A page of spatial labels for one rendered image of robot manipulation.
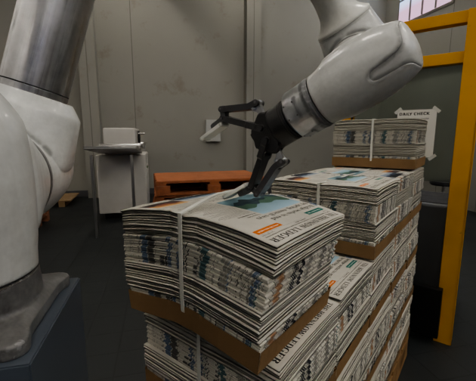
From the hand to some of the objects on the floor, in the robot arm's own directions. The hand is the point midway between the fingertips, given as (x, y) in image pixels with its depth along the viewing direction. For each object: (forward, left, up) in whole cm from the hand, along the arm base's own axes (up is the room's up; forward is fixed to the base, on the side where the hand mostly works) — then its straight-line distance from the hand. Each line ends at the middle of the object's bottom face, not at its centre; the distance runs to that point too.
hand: (218, 165), depth 71 cm
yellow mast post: (+149, +76, -115) cm, 203 cm away
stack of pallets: (+32, +269, -115) cm, 294 cm away
